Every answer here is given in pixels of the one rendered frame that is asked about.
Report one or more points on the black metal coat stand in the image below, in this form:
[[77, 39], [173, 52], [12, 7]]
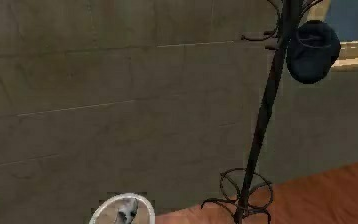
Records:
[[265, 110]]

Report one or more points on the dark blue hat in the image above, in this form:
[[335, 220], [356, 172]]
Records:
[[312, 53]]

